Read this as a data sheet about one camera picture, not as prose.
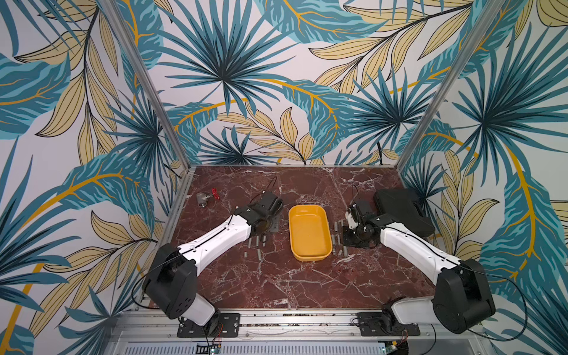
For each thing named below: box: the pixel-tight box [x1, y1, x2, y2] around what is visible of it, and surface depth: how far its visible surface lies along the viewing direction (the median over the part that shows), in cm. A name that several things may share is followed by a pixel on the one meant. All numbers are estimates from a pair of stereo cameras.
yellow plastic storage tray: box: [288, 204, 333, 262], surface depth 96 cm
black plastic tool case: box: [373, 188, 436, 237], surface depth 102 cm
